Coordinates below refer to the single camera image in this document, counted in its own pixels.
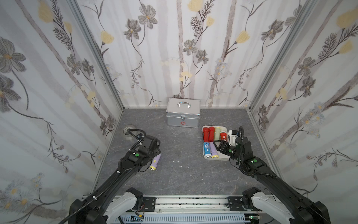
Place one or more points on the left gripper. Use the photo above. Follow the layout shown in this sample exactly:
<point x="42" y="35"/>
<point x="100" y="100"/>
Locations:
<point x="154" y="154"/>

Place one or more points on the white plastic storage tray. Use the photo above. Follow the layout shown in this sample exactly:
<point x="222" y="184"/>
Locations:
<point x="222" y="157"/>

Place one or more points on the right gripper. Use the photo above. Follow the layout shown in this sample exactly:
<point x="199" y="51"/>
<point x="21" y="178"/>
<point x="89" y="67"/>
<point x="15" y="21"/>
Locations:
<point x="227" y="150"/>

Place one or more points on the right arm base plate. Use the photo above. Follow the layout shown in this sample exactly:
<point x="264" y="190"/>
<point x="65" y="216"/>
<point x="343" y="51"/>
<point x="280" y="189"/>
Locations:
<point x="236" y="204"/>

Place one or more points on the blue flashlight white logo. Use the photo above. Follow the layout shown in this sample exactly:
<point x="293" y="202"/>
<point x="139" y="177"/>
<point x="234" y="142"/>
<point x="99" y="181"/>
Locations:
<point x="207" y="150"/>

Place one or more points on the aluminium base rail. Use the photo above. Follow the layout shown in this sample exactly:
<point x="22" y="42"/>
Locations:
<point x="209" y="209"/>

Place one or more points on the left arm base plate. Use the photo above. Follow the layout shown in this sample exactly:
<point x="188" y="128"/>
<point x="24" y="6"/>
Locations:
<point x="148" y="205"/>

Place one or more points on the silver aluminium first-aid case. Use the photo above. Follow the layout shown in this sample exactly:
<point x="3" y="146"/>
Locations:
<point x="183" y="112"/>

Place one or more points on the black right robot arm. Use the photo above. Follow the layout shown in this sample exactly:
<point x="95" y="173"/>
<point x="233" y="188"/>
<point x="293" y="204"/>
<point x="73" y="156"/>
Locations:
<point x="287" y="206"/>

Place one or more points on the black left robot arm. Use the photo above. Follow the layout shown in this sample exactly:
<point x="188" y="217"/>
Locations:
<point x="101" y="207"/>

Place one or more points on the pale green flashlight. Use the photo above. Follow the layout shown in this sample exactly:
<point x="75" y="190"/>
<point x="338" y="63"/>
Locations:
<point x="217" y="133"/>

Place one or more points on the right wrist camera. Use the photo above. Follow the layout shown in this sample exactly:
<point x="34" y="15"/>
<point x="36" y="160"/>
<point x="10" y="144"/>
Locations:
<point x="232" y="135"/>

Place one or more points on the purple flashlight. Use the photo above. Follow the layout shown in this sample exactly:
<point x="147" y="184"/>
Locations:
<point x="154" y="163"/>
<point x="213" y="150"/>

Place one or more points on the red flashlight white logo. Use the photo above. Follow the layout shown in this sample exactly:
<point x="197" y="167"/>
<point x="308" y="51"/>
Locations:
<point x="223" y="135"/>

